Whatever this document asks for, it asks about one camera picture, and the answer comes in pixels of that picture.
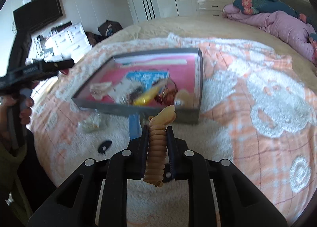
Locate orange spiral hair tie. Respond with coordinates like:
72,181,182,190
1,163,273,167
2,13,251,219
142,105,177,188

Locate clear round hair clip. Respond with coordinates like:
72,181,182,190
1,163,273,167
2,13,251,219
174,89,194,108

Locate brown amber bangle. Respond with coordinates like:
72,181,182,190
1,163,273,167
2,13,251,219
154,79,178,106

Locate yellow bangle rings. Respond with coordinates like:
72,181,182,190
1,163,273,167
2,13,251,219
133,79,169,106

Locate clear plastic jewelry bag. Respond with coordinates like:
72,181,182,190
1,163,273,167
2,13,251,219
108,78,143,105

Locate beige hair claw clip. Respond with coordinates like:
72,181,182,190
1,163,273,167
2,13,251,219
89,82,112,100

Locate green sleeve forearm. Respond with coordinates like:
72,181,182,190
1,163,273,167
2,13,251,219
1,133,33,226

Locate left hand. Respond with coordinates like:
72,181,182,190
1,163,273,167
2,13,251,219
1,95,34,140

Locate black hair scrunchie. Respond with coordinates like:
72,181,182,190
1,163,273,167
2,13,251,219
98,140,112,155

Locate small clear plastic pouch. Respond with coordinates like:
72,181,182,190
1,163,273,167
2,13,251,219
78,113,108,133

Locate grey shallow cardboard tray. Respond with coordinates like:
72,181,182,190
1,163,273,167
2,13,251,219
72,48,203,124

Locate white drawer dresser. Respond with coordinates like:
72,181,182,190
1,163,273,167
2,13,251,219
38,22,92,63

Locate pink book blue label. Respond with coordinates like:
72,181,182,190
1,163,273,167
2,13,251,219
79,53,199,104

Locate black bag on floor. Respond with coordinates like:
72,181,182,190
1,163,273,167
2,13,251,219
98,20,123,37

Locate beige bed cover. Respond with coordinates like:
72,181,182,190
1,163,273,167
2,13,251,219
32,15,317,109

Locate blue floral pillow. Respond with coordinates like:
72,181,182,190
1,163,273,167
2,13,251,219
232,0,316,31

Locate pink quilt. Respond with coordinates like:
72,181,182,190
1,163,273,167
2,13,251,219
222,4,316,64

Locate black wall television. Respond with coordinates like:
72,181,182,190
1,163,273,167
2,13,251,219
13,0,63,33

